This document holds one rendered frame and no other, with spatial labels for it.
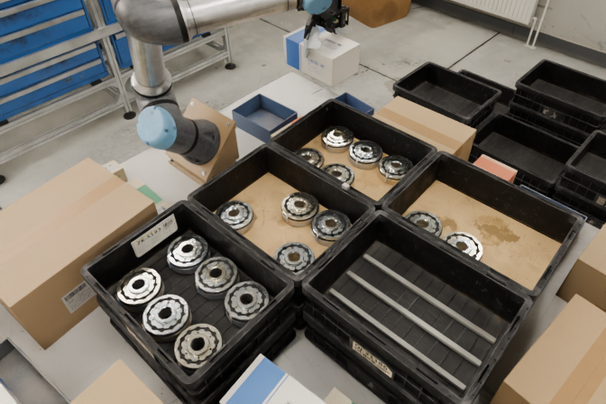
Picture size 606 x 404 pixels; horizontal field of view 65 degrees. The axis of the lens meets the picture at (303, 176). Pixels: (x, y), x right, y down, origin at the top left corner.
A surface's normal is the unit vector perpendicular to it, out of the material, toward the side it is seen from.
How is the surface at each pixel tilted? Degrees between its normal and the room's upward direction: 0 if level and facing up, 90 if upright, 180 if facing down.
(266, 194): 0
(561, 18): 90
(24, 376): 0
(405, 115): 0
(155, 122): 48
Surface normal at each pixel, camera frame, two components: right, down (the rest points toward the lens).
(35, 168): -0.02, -0.73
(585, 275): -0.73, 0.48
